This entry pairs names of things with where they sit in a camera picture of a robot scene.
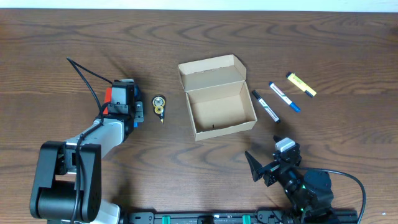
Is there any yellow highlighter pen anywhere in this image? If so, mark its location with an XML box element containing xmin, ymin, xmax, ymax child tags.
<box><xmin>286</xmin><ymin>72</ymin><xmax>317</xmax><ymax>98</ymax></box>

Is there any blue magnetic whiteboard duster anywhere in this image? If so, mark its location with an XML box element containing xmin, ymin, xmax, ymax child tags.
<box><xmin>134</xmin><ymin>85</ymin><xmax>143</xmax><ymax>128</ymax></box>

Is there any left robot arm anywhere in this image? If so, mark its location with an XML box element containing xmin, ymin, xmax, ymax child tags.
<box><xmin>29</xmin><ymin>79</ymin><xmax>144</xmax><ymax>223</ymax></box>

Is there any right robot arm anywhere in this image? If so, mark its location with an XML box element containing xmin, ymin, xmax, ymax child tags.
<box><xmin>244</xmin><ymin>136</ymin><xmax>340</xmax><ymax>223</ymax></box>

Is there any blue whiteboard marker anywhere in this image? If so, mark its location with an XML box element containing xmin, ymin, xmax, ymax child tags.
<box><xmin>269</xmin><ymin>82</ymin><xmax>301</xmax><ymax>113</ymax></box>

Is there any black whiteboard marker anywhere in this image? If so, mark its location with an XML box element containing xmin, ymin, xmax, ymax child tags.
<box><xmin>252</xmin><ymin>90</ymin><xmax>280</xmax><ymax>123</ymax></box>

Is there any open cardboard box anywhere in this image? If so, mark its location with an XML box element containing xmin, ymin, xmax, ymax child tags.
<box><xmin>178</xmin><ymin>54</ymin><xmax>257</xmax><ymax>141</ymax></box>

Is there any black mounting rail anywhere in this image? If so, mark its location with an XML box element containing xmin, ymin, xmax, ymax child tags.
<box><xmin>119</xmin><ymin>210</ymin><xmax>358</xmax><ymax>224</ymax></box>

